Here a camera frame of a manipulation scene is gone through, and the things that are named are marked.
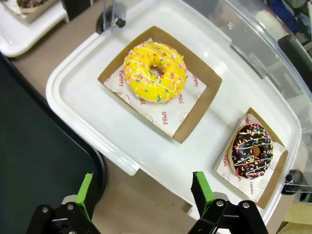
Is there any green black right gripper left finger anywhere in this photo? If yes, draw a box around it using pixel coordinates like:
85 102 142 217
26 172 98 234

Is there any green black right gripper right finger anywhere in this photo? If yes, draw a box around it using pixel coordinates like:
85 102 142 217
187 171 269 234

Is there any chocolate rainbow sprinkle donut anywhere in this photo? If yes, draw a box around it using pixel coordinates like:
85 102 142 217
226 123 275 181

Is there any black plastic serving tray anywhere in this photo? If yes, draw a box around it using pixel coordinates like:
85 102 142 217
0 52 107 234

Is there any yellow sprinkled donut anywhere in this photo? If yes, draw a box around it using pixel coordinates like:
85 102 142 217
123 41 188 103

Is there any chocolate nut donut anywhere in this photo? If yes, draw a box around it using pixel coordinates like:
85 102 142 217
16 0 49 9

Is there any white printed paper liner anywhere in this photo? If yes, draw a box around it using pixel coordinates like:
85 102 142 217
103 38 208 137
215 114 287 203

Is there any brown kraft paper box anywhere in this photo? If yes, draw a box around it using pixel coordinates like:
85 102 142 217
213 107 290 210
97 26 223 144
2 0 59 24

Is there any white display case base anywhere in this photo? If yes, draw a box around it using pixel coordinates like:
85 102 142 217
45 0 307 226
0 0 68 58

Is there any black lid hinge knob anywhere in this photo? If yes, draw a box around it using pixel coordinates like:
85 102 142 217
96 11 127 35
280 169 312 195

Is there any clear display case lid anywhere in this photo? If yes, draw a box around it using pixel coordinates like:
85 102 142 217
102 0 312 195

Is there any person in navy jacket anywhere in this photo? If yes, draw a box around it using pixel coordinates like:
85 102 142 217
264 0 312 35

